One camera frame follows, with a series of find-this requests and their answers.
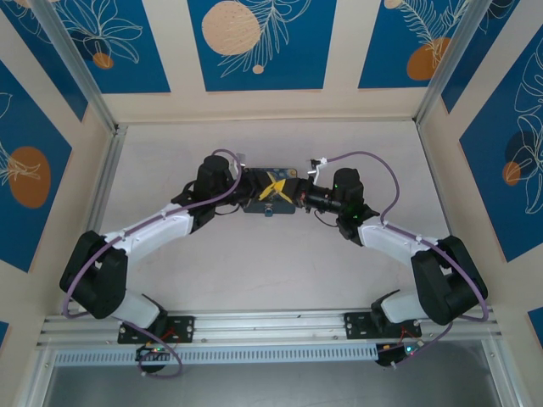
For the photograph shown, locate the right control circuit board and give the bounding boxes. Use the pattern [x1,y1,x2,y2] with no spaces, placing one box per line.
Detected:
[376,342,426,369]

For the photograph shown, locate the grey slotted cable duct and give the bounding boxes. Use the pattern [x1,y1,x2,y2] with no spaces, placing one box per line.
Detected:
[53,343,379,367]

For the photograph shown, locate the grey metal sheet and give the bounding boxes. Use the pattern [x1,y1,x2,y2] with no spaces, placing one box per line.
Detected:
[42,341,510,407]

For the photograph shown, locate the starry night print tin box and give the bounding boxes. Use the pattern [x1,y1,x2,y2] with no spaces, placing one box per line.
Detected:
[242,166,300,216]

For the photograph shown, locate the aluminium frame post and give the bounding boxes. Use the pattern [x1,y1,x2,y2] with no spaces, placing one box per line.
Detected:
[30,0,119,133]
[20,338,59,407]
[414,0,490,125]
[482,338,525,407]

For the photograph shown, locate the aluminium table edge rail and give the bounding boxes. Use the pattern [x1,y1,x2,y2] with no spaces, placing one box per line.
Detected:
[70,125,128,315]
[415,121,479,306]

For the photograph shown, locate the aluminium mounting rail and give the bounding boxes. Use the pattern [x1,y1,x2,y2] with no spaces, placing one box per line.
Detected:
[36,305,498,349]

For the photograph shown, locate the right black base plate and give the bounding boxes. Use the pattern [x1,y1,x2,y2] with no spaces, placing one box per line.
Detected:
[344,311,423,341]

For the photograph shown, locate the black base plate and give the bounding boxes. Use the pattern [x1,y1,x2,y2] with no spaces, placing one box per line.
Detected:
[117,315,196,345]
[344,311,423,341]

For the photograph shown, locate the left thin black camera cable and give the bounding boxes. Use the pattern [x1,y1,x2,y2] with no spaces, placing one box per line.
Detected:
[213,202,244,218]

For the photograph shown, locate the thin black camera cable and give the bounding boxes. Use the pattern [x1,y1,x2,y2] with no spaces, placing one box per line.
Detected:
[315,209,341,229]
[213,202,244,218]

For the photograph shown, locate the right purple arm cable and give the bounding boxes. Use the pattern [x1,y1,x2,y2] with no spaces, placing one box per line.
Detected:
[306,150,490,371]

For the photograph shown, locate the control circuit board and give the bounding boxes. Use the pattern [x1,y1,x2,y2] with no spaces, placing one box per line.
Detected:
[376,342,426,369]
[135,343,174,362]

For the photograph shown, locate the left control circuit board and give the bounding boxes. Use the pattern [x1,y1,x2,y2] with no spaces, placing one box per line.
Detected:
[135,343,174,362]

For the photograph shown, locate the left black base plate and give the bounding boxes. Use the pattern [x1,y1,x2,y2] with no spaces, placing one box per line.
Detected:
[117,315,196,345]

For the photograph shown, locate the right thin black camera cable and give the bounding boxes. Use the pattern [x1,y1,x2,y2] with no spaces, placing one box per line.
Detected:
[315,209,341,229]

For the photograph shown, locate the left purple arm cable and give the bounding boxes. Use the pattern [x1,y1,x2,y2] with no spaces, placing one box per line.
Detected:
[61,148,249,378]

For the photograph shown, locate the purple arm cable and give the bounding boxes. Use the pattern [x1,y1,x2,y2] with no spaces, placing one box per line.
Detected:
[306,150,490,371]
[61,148,249,378]

